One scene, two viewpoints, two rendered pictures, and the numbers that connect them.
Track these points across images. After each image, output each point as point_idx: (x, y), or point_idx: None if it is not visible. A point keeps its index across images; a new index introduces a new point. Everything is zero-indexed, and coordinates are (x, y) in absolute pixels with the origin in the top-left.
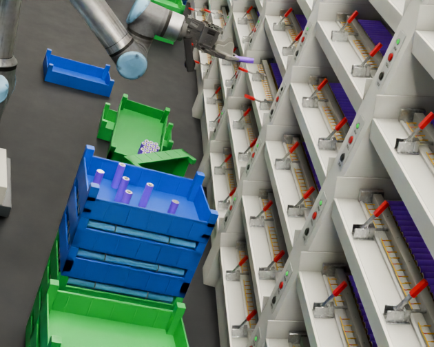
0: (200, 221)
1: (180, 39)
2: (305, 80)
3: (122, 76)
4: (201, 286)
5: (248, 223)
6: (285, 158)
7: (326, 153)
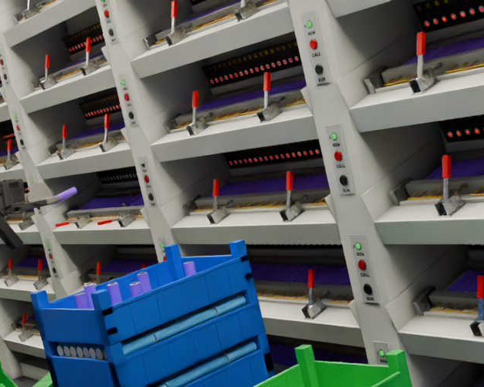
0: (232, 259)
1: None
2: (163, 133)
3: None
4: None
5: None
6: (216, 205)
7: (278, 117)
